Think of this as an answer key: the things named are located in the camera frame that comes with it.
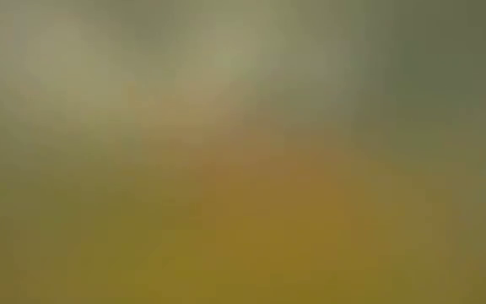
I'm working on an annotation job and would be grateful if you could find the translucent yellow plastic bin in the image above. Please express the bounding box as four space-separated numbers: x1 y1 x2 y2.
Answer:
0 0 486 304

